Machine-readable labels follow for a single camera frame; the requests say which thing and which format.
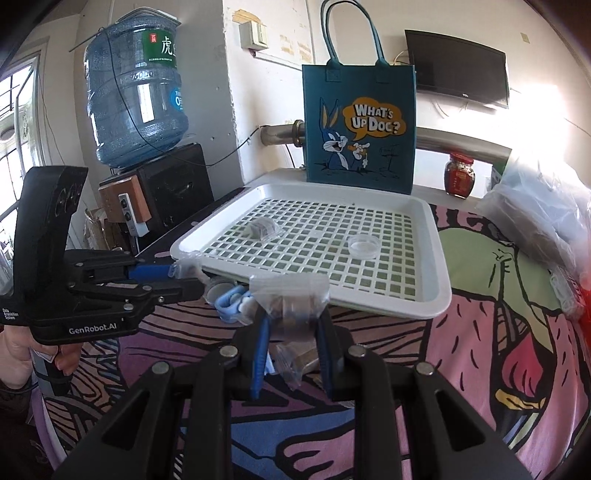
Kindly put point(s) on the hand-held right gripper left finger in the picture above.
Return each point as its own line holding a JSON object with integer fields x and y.
{"x": 261, "y": 364}

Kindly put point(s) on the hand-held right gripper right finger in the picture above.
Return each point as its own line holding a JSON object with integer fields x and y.
{"x": 326, "y": 364}

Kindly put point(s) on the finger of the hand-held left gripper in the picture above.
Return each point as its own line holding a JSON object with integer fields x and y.
{"x": 184, "y": 288}
{"x": 152, "y": 271}

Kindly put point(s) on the blue white plastic clip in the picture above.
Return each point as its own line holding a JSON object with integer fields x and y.
{"x": 231, "y": 307}

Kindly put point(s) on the clear brown snack packet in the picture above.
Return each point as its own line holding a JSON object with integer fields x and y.
{"x": 291, "y": 304}
{"x": 300, "y": 362}
{"x": 263, "y": 230}

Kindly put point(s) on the white perforated plastic tray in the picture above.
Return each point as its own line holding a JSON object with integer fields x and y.
{"x": 415, "y": 304}

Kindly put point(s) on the person's left forearm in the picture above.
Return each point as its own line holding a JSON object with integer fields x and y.
{"x": 18, "y": 429}

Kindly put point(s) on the person's left hand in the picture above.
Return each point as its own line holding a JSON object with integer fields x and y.
{"x": 16, "y": 350}

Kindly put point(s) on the cardboard box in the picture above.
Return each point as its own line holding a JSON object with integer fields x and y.
{"x": 99, "y": 230}

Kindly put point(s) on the window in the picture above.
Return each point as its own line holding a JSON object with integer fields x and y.
{"x": 18, "y": 152}

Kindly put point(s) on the black water dispenser cabinet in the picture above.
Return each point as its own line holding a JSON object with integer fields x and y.
{"x": 175, "y": 194}

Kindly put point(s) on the clear round plastic lid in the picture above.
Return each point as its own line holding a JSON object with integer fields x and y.
{"x": 364, "y": 245}

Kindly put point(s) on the blue water jug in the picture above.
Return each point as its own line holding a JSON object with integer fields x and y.
{"x": 134, "y": 129}

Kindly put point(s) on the red sauce jar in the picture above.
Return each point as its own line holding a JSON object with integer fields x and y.
{"x": 459, "y": 177}

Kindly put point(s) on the teal cartoon tote bag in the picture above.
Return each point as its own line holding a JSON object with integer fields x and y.
{"x": 323, "y": 83}

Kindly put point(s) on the white plastic packaging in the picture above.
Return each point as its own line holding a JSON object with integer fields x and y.
{"x": 564, "y": 290}

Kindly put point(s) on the green white carton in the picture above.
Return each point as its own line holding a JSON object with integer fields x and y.
{"x": 497, "y": 177}

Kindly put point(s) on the clear plastic bag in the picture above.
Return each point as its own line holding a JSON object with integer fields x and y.
{"x": 531, "y": 207}

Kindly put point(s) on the red object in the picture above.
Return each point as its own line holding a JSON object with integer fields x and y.
{"x": 585, "y": 300}

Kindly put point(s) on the wooden switch box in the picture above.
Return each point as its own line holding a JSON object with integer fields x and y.
{"x": 138, "y": 198}

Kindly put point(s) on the metal pipe rail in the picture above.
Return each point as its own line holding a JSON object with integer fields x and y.
{"x": 281, "y": 134}

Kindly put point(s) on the beige wall switch box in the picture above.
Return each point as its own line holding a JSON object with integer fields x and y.
{"x": 254, "y": 34}

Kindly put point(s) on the black wall television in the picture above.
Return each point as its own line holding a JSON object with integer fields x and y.
{"x": 457, "y": 69}

